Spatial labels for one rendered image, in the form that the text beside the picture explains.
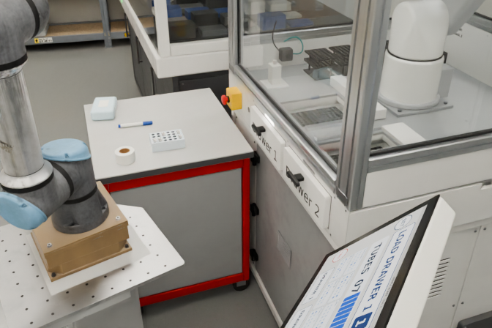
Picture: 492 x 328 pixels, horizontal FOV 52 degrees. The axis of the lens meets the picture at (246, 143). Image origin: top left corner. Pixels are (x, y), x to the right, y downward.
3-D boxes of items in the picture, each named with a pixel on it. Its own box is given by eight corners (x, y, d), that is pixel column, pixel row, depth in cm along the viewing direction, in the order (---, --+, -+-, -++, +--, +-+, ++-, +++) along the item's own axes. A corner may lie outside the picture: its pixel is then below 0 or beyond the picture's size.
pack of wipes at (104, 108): (114, 120, 211) (113, 110, 209) (91, 121, 210) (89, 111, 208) (118, 105, 224) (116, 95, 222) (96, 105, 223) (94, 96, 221)
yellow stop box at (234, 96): (230, 111, 201) (229, 94, 197) (225, 103, 207) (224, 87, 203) (241, 109, 202) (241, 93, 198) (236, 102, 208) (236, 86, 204)
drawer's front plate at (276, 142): (279, 171, 167) (280, 143, 161) (250, 131, 190) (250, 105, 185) (284, 170, 167) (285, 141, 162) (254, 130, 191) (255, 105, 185)
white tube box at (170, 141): (152, 152, 188) (151, 143, 186) (149, 141, 195) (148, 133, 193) (185, 147, 191) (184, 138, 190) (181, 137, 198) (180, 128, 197)
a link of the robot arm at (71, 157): (105, 178, 137) (97, 135, 130) (75, 208, 126) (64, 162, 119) (69, 170, 141) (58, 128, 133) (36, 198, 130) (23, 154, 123)
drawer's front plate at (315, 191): (322, 230, 141) (325, 198, 135) (282, 175, 165) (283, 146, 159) (328, 228, 141) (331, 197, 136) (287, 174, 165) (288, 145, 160)
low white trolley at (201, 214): (121, 329, 211) (94, 179, 173) (107, 236, 262) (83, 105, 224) (252, 295, 228) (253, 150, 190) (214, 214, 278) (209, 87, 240)
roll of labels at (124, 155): (126, 153, 188) (124, 143, 186) (139, 158, 185) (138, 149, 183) (111, 161, 183) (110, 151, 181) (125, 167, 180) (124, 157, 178)
